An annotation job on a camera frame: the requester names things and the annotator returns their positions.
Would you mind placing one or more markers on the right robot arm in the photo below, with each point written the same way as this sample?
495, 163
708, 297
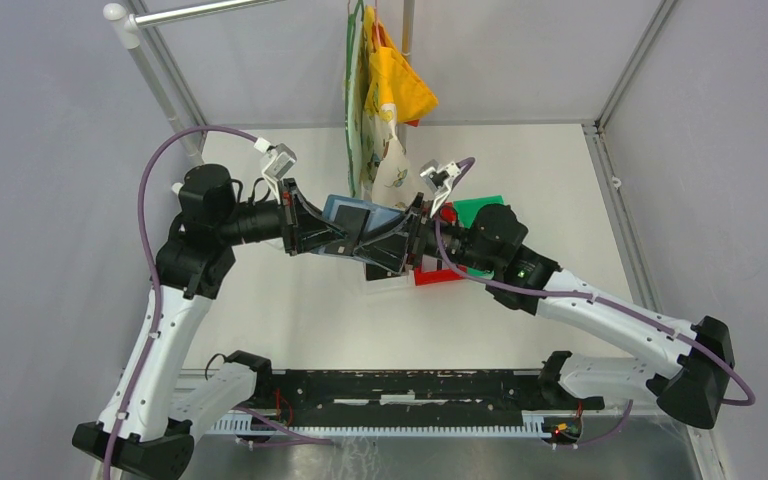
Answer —
681, 366

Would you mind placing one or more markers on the white clothes rack pole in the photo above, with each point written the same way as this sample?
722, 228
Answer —
137, 30

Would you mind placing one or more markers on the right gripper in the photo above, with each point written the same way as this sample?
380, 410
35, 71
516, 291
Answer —
390, 250

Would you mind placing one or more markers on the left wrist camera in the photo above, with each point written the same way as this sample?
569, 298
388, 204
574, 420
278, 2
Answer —
276, 161

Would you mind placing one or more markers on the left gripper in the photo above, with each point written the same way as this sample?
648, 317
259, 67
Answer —
308, 230

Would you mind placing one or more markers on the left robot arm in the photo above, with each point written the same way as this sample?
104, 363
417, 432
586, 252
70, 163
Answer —
144, 430

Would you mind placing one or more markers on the hanging patterned cloth bag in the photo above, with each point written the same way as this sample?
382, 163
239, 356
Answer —
378, 170

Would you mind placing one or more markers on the green bin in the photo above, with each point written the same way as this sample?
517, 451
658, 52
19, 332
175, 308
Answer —
467, 209

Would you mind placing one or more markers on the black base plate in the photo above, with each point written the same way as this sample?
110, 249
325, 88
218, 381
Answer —
403, 398

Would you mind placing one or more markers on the white bin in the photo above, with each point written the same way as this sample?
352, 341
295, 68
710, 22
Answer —
374, 273

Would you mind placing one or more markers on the blue card holder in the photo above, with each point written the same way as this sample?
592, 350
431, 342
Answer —
379, 217

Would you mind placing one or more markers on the black card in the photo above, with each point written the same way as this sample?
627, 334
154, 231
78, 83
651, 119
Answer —
352, 219

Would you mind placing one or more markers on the yellow cloth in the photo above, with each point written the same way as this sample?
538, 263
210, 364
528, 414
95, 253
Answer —
395, 90

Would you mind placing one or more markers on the red bin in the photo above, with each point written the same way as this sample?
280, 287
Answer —
432, 270

